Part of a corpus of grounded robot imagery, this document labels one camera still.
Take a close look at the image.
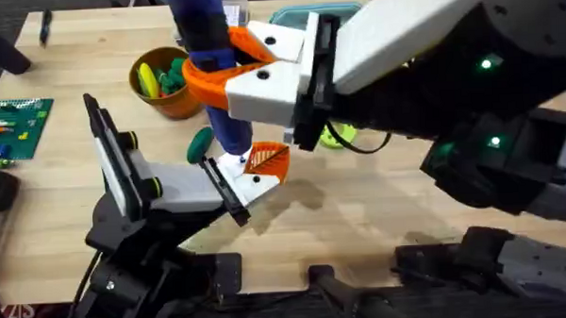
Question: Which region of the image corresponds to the blue electric screwdriver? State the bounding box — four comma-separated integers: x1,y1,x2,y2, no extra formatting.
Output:
166,0,256,159

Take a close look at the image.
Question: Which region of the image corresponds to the dark green toy vegetable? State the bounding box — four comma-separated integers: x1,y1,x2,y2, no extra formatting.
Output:
185,126,216,165

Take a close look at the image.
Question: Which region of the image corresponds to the small white box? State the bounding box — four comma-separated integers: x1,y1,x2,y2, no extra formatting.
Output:
221,0,252,29

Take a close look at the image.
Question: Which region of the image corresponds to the brown tub with toys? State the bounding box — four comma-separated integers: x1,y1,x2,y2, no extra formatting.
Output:
127,44,205,122

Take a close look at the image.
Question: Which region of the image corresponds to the green board with toy blocks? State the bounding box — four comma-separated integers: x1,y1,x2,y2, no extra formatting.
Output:
0,96,57,169

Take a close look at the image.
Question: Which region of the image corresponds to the black rail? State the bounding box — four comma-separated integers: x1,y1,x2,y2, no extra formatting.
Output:
162,241,566,318

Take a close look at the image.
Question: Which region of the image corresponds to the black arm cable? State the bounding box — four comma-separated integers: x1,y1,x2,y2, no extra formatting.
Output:
59,249,105,318

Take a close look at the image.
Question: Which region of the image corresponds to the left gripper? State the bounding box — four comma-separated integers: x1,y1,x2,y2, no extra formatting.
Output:
81,126,294,257

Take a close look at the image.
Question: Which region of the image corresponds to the black pen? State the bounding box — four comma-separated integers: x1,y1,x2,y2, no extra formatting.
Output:
37,8,56,48

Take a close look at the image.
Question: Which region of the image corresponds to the teal container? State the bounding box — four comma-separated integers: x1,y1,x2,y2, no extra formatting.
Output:
267,1,365,32

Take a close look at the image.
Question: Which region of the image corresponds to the left wrist upright black plate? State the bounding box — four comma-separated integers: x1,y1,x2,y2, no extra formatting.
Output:
81,91,144,224

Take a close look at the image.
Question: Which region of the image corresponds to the lime green disc with holes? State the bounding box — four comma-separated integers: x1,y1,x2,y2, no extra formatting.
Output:
318,122,359,151

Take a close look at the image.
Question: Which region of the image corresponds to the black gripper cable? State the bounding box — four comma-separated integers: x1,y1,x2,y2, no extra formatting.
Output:
325,118,393,157

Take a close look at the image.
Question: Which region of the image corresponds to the black object with yellow label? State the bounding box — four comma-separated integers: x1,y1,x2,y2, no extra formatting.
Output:
0,21,33,76

